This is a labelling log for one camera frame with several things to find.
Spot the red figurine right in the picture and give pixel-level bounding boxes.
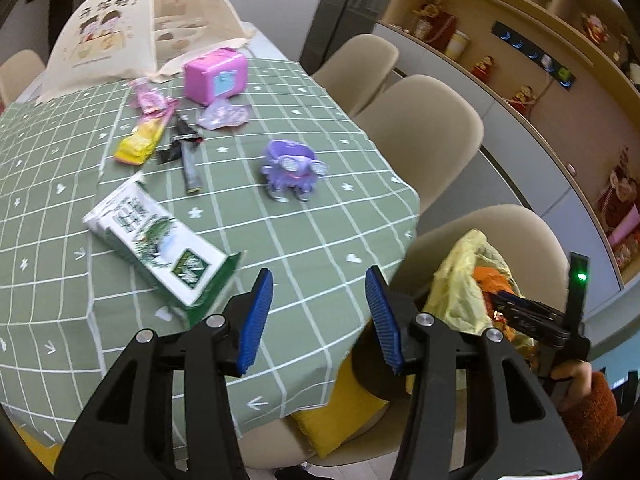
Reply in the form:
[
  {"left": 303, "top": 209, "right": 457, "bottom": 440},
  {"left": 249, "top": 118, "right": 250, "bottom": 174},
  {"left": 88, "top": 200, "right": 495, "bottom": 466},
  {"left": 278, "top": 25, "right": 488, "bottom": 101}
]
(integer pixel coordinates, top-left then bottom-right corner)
[{"left": 506, "top": 84, "right": 537, "bottom": 118}]

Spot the pink yellow snack wrapper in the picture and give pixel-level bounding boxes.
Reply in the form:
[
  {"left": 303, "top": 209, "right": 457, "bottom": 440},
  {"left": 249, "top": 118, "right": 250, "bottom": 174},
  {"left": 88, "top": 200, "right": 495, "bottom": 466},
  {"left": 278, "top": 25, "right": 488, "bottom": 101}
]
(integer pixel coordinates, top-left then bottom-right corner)
[{"left": 114, "top": 99, "right": 179, "bottom": 167}]

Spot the wooden wall shelf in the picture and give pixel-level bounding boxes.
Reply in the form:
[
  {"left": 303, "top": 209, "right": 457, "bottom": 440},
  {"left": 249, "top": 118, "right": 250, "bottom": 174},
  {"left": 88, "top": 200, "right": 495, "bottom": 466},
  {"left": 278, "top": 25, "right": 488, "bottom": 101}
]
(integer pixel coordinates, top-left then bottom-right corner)
[{"left": 373, "top": 0, "right": 639, "bottom": 308}]

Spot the purple toy carriage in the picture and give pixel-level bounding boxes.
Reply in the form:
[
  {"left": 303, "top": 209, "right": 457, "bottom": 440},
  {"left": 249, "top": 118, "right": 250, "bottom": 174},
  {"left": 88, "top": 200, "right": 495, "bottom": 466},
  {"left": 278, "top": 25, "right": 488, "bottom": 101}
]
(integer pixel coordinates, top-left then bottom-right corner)
[{"left": 260, "top": 139, "right": 329, "bottom": 203}]

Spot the purple translucent wrapper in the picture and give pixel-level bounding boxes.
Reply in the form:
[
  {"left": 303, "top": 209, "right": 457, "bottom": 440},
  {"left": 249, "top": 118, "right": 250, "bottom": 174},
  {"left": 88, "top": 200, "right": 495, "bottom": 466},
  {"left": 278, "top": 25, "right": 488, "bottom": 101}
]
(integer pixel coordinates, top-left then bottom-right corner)
[{"left": 196, "top": 99, "right": 252, "bottom": 131}]

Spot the black snack wrapper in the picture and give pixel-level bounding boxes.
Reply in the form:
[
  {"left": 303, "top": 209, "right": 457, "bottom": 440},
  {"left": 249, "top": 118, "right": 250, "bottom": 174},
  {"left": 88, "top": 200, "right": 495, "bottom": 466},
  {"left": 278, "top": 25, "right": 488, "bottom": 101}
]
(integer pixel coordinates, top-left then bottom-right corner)
[{"left": 155, "top": 116, "right": 204, "bottom": 195}]

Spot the black power strip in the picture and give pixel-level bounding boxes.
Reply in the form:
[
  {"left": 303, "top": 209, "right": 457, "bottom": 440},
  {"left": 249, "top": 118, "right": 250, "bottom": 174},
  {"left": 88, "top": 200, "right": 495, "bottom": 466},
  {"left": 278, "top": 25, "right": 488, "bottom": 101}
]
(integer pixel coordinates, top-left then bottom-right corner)
[{"left": 491, "top": 21, "right": 575, "bottom": 90}]

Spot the yellow trash bag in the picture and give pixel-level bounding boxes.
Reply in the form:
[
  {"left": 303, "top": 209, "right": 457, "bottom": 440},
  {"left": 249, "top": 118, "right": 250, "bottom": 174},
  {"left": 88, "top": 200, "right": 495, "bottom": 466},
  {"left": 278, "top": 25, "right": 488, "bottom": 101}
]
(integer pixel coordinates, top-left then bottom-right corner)
[{"left": 423, "top": 229, "right": 537, "bottom": 360}]

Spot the green white milk carton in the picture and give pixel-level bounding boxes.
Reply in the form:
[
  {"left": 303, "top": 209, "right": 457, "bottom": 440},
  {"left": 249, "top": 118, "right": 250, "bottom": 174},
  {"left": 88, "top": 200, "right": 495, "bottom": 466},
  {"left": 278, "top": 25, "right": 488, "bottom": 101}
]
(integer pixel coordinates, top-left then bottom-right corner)
[{"left": 82, "top": 171, "right": 243, "bottom": 326}]

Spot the pink toy box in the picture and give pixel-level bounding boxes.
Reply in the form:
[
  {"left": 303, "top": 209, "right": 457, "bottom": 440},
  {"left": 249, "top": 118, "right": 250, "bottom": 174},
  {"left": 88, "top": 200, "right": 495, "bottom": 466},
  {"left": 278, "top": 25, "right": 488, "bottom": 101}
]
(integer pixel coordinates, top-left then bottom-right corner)
[{"left": 183, "top": 48, "right": 248, "bottom": 106}]

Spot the white yellow cup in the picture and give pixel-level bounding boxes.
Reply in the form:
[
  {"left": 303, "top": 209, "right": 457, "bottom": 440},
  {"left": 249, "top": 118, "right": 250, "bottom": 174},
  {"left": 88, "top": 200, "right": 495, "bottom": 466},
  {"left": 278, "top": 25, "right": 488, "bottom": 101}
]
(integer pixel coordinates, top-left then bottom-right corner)
[{"left": 445, "top": 29, "right": 470, "bottom": 61}]

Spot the beige chair left side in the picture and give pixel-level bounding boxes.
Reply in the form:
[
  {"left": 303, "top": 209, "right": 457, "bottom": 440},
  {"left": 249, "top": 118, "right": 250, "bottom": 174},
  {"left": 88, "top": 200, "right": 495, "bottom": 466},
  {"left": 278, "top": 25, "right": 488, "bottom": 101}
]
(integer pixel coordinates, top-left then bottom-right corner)
[{"left": 0, "top": 49, "right": 46, "bottom": 106}]

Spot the beige chair near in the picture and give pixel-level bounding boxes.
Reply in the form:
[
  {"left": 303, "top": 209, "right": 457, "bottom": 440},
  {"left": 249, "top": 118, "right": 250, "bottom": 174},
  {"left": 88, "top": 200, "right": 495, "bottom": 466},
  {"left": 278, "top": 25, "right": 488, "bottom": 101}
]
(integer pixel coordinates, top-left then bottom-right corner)
[{"left": 240, "top": 205, "right": 568, "bottom": 469}]

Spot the beige chair far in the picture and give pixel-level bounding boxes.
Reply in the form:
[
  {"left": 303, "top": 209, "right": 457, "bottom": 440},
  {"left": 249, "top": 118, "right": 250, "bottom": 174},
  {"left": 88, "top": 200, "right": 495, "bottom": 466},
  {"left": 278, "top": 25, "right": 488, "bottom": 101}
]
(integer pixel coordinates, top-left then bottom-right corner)
[{"left": 311, "top": 34, "right": 399, "bottom": 117}]

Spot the orange snack bag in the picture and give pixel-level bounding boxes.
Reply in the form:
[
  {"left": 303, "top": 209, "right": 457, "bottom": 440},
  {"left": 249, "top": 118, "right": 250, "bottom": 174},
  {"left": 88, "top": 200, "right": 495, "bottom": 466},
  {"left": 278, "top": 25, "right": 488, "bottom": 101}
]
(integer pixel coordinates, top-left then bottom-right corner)
[{"left": 473, "top": 266, "right": 514, "bottom": 299}]

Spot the red figurine small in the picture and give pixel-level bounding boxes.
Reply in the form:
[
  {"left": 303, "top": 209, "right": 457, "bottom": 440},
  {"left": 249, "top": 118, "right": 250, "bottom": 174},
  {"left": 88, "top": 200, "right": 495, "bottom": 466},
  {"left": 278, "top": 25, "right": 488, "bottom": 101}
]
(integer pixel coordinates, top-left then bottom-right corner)
[{"left": 472, "top": 55, "right": 495, "bottom": 84}]

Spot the beige mesh food cover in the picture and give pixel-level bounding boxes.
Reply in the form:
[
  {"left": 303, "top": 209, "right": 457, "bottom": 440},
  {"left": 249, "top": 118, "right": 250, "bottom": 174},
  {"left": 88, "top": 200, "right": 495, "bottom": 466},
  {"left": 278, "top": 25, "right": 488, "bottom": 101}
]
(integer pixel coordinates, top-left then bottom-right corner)
[{"left": 38, "top": 0, "right": 253, "bottom": 103}]

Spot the red figurine large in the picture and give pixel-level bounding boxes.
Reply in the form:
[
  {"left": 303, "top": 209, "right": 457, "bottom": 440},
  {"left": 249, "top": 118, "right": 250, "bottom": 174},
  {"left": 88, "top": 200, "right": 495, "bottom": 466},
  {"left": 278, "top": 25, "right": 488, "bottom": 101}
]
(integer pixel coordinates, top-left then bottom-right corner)
[{"left": 410, "top": 0, "right": 457, "bottom": 52}]

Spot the beige chair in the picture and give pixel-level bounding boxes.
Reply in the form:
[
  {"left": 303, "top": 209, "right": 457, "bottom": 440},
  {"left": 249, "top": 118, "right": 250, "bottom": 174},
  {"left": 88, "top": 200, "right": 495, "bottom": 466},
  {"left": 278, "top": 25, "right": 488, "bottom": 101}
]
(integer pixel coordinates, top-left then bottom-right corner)
[
  {"left": 354, "top": 75, "right": 485, "bottom": 212},
  {"left": 311, "top": 34, "right": 399, "bottom": 117},
  {"left": 0, "top": 49, "right": 46, "bottom": 106},
  {"left": 240, "top": 205, "right": 568, "bottom": 469}
]

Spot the green checked tablecloth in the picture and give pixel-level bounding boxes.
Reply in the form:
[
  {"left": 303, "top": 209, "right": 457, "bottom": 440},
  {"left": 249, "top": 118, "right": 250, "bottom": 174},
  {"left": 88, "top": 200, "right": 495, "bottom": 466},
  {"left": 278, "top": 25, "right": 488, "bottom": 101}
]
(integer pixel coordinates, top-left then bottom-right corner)
[{"left": 1, "top": 60, "right": 420, "bottom": 442}]

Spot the right hand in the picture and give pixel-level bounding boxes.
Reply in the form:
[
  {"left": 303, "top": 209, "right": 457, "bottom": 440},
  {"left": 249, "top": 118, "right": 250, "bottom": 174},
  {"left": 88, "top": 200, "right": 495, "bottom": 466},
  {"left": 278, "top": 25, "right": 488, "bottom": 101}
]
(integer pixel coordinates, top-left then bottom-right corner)
[{"left": 551, "top": 360, "right": 592, "bottom": 403}]

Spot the beige chair middle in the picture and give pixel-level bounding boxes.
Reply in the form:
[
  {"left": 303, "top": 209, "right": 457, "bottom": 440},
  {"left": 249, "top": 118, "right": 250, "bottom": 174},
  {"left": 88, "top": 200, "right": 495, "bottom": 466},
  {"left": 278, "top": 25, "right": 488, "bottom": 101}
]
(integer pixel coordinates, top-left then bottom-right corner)
[{"left": 354, "top": 75, "right": 485, "bottom": 212}]

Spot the pink candy wrapper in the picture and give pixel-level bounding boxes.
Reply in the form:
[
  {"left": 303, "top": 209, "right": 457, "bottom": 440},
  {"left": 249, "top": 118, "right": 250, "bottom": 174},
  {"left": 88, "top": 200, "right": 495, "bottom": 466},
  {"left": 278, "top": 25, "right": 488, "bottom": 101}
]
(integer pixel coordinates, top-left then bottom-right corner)
[{"left": 130, "top": 77, "right": 168, "bottom": 115}]

